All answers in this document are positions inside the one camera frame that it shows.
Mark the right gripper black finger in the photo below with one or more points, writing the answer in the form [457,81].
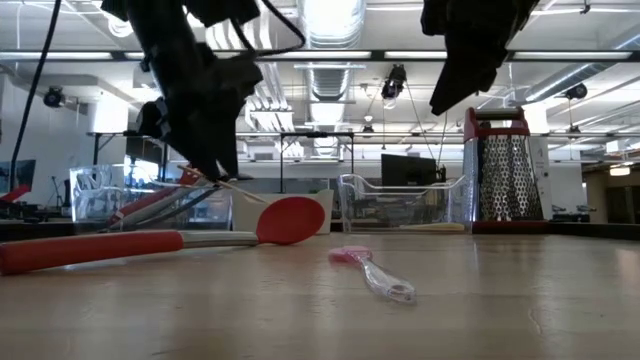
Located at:
[455,80]
[487,72]

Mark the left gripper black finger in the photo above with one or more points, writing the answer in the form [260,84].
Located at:
[226,152]
[197,152]

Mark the blue-grey silicone spatula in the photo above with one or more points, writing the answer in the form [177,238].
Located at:
[175,207]

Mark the red slotted turner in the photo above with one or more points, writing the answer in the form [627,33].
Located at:
[145,202]

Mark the red spoon with steel neck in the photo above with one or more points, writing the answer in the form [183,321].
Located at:
[75,252]

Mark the black ceiling spotlight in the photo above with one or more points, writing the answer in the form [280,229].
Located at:
[52,97]
[576,91]
[395,80]

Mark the white plastic bin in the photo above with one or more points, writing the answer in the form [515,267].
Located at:
[245,215]

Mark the overhead light bar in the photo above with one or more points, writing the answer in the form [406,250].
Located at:
[377,55]

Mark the black monitor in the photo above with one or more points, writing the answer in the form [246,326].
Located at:
[407,171]

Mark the clear plastic bin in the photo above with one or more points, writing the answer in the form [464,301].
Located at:
[90,200]
[400,205]

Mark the red metal bar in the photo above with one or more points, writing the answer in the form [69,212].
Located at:
[15,194]

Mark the long black horizontal rail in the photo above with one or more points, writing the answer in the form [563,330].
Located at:
[415,134]

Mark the silver ventilation duct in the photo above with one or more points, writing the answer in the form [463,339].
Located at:
[330,82]

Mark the lit wall lamp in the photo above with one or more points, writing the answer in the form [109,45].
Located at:
[620,171]

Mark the dark wall screen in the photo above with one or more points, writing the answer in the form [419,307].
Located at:
[27,172]

